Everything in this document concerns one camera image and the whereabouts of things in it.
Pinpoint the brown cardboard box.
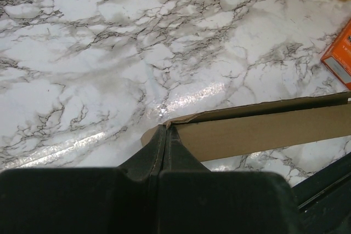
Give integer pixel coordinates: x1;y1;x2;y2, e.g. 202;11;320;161
140;91;351;163

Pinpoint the orange small box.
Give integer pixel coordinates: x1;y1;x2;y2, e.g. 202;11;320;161
321;20;351;90

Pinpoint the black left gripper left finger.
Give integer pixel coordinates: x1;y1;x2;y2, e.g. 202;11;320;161
1;127;166;233

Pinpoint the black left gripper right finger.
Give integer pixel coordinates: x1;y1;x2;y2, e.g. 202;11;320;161
158;129;304;233

